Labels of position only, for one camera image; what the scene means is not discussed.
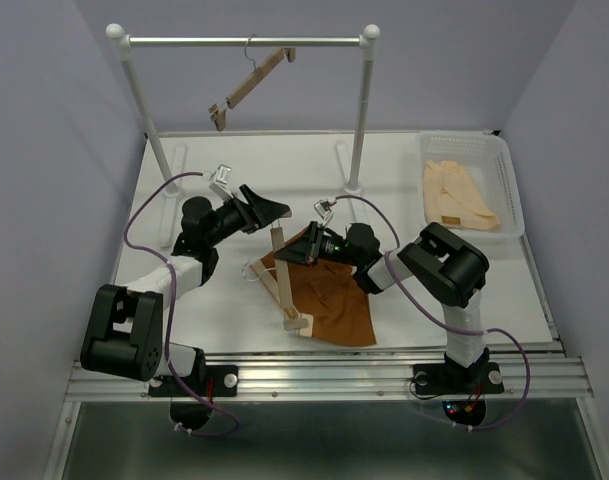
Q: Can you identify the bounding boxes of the beige clip hanger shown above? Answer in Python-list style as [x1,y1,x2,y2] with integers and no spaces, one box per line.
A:
[242,221,311,336]
[208,38,296,132]

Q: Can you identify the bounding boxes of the brown cotton underwear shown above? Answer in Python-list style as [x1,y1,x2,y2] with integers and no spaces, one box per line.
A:
[259,249,376,347]

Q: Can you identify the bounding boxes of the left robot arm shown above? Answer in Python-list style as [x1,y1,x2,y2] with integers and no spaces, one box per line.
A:
[80,185,291,397]

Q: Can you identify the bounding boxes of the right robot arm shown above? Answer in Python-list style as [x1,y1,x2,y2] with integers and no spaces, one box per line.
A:
[274,222,489,380]

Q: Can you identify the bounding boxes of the cream underwear in basket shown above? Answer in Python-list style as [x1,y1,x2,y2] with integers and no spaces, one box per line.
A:
[422,160,501,231]

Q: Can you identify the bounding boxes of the white clothes rack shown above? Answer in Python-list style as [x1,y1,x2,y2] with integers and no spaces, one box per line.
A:
[105,23,380,248]

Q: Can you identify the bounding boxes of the white plastic basket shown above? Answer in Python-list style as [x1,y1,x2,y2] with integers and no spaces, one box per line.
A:
[417,131,525,241]

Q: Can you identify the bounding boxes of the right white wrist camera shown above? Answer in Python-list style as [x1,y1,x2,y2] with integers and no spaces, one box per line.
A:
[314,197,337,228]

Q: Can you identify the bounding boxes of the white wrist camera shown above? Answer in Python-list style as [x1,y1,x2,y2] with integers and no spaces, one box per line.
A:
[314,197,337,228]
[208,164,234,202]

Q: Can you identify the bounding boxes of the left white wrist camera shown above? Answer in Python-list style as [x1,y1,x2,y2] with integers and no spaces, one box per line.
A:
[208,164,234,202]

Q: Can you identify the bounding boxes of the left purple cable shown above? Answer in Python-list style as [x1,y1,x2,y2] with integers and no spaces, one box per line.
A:
[123,171,240,437]

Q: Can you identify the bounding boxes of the aluminium mounting rail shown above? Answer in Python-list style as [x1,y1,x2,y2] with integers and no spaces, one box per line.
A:
[65,351,594,403]

